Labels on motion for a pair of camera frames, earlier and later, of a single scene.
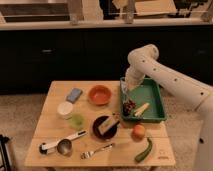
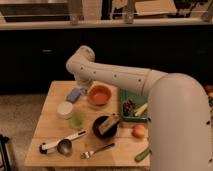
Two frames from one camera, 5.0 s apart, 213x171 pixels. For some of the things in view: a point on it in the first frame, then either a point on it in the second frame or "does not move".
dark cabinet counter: x=34 y=53 does not move
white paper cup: x=65 y=109 does not move
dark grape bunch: x=128 y=106 does not move
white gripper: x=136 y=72 → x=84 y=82
